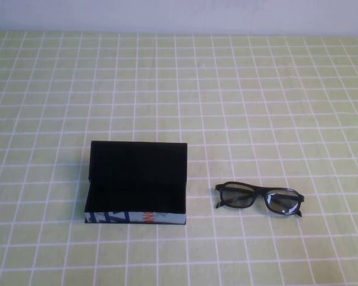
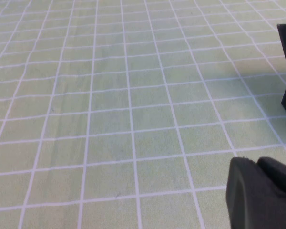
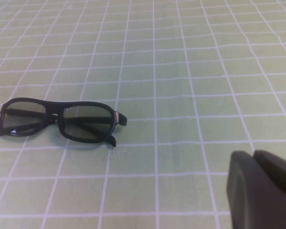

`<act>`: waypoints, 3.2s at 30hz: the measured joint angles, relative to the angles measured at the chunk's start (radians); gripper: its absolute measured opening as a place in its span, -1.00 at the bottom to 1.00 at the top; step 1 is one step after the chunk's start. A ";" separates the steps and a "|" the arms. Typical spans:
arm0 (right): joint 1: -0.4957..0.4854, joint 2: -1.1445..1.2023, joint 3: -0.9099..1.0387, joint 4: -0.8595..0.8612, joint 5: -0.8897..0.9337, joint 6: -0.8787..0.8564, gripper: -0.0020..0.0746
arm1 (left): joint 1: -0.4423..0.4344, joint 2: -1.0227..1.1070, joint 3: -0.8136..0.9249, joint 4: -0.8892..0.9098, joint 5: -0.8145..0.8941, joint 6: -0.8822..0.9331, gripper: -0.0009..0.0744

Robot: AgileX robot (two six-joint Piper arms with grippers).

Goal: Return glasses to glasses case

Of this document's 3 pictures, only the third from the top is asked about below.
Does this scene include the green checked tablecloth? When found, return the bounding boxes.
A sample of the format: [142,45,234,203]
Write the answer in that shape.
[0,0,286,229]

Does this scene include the black framed glasses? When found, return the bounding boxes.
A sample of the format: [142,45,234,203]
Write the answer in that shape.
[0,97,129,147]

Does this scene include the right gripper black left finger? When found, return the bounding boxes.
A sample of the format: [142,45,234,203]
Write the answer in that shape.
[225,150,286,229]

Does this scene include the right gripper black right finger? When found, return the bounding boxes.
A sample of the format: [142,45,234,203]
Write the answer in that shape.
[253,149,286,198]

